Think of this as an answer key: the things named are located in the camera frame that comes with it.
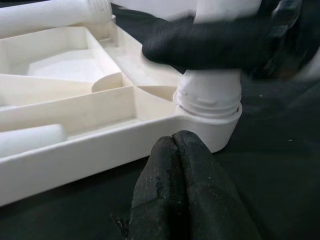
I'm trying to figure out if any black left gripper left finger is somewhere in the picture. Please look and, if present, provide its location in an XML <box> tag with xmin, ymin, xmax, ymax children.
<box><xmin>128</xmin><ymin>134</ymin><xmax>189</xmax><ymax>240</ymax></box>

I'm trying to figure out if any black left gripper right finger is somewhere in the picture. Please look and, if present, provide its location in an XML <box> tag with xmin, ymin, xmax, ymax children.
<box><xmin>174</xmin><ymin>129</ymin><xmax>263</xmax><ymax>240</ymax></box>

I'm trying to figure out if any white plastic children table top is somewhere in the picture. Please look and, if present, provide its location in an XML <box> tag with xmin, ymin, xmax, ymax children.
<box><xmin>0</xmin><ymin>24</ymin><xmax>243</xmax><ymax>208</ymax></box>

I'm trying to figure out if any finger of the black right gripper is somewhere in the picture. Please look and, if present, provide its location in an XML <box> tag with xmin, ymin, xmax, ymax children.
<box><xmin>141</xmin><ymin>13</ymin><xmax>277</xmax><ymax>75</ymax></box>

